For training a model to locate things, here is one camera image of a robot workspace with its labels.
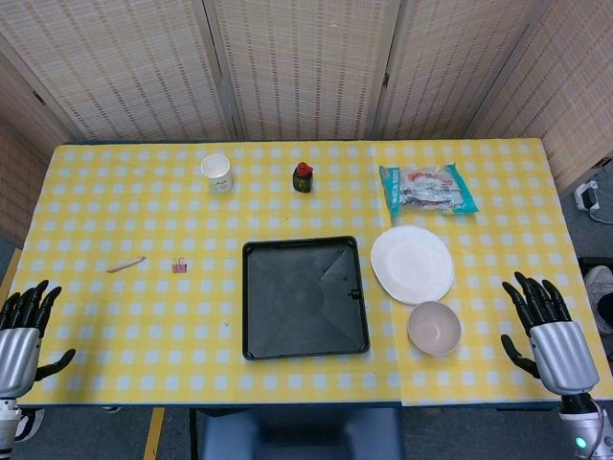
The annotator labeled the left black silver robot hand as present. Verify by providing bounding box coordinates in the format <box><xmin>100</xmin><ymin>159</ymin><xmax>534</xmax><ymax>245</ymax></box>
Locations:
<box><xmin>0</xmin><ymin>279</ymin><xmax>78</xmax><ymax>400</ymax></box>

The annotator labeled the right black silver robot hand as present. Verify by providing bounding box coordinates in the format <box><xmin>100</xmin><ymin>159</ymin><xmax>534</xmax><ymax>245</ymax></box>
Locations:
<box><xmin>500</xmin><ymin>271</ymin><xmax>601</xmax><ymax>397</ymax></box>

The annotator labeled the beige plastic bowl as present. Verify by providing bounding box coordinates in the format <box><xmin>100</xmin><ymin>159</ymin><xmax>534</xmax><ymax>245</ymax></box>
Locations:
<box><xmin>407</xmin><ymin>300</ymin><xmax>463</xmax><ymax>357</ymax></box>

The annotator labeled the white paper plate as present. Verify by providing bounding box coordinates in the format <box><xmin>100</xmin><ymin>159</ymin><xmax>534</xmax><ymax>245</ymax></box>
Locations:
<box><xmin>370</xmin><ymin>225</ymin><xmax>455</xmax><ymax>306</ymax></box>

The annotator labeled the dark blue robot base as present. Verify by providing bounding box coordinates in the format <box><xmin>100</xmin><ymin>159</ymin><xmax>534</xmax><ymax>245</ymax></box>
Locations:
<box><xmin>197</xmin><ymin>406</ymin><xmax>406</xmax><ymax>460</ymax></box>

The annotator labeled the black square plastic tray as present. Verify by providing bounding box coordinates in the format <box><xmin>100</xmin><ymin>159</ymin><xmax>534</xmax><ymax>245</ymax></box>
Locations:
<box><xmin>241</xmin><ymin>235</ymin><xmax>373</xmax><ymax>362</ymax></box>

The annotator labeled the wooden stick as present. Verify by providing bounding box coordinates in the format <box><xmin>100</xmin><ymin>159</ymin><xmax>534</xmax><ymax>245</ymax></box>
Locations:
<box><xmin>105</xmin><ymin>256</ymin><xmax>147</xmax><ymax>274</ymax></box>

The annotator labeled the white power strip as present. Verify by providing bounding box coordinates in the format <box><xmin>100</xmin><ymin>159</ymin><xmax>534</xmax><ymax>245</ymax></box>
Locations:
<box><xmin>573</xmin><ymin>180</ymin><xmax>602</xmax><ymax>213</ymax></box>

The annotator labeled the yellow white checked tablecloth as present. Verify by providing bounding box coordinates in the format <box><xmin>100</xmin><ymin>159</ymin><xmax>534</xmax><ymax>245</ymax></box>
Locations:
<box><xmin>0</xmin><ymin>140</ymin><xmax>613</xmax><ymax>408</ymax></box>

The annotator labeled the teal snack packet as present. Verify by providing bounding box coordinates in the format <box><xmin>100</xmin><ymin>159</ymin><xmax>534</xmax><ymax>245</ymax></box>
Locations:
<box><xmin>378</xmin><ymin>162</ymin><xmax>480</xmax><ymax>221</ymax></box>

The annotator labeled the white paper cup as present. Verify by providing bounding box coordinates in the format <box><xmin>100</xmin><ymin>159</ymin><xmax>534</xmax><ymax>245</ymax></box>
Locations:
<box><xmin>200</xmin><ymin>153</ymin><xmax>235</xmax><ymax>195</ymax></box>

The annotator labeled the black bottle with red cap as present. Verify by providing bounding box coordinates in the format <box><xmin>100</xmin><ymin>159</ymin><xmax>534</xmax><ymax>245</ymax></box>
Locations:
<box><xmin>291</xmin><ymin>161</ymin><xmax>314</xmax><ymax>195</ymax></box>

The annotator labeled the woven bamboo folding screen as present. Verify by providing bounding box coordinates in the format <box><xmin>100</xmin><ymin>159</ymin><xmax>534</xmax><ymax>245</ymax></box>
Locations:
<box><xmin>0</xmin><ymin>0</ymin><xmax>613</xmax><ymax>245</ymax></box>

